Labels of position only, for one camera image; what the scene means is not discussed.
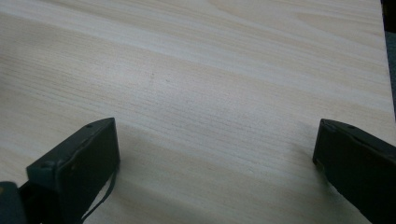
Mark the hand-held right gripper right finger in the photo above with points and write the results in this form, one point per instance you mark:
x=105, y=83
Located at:
x=358, y=168

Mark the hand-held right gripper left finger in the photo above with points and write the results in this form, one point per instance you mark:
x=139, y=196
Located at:
x=84, y=168

